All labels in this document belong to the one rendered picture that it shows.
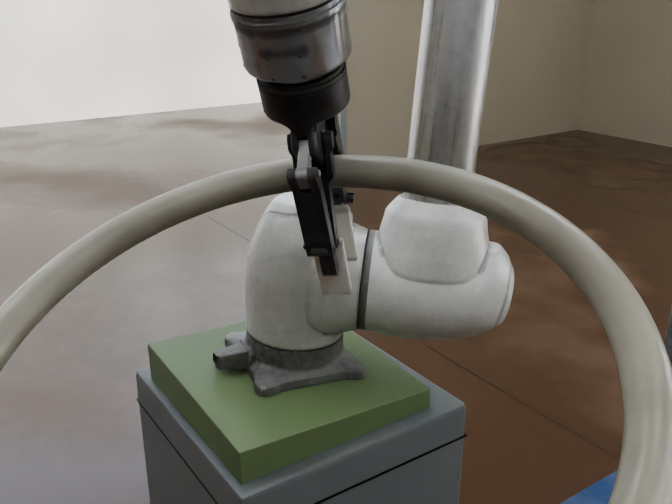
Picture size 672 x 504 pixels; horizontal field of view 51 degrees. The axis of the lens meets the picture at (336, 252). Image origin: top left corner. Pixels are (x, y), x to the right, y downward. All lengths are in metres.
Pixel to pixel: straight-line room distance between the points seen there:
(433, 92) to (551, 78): 6.62
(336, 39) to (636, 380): 0.32
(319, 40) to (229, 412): 0.62
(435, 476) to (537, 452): 1.31
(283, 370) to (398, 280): 0.23
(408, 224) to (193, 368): 0.40
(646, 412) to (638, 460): 0.03
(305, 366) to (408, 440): 0.19
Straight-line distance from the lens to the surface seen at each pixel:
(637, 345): 0.47
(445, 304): 1.01
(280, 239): 1.01
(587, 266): 0.52
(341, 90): 0.59
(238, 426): 1.00
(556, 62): 7.63
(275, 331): 1.06
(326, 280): 0.70
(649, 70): 7.58
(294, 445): 1.00
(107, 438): 2.57
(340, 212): 0.71
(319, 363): 1.09
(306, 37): 0.55
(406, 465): 1.13
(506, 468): 2.39
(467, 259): 1.01
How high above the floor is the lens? 1.41
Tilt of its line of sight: 20 degrees down
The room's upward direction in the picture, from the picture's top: straight up
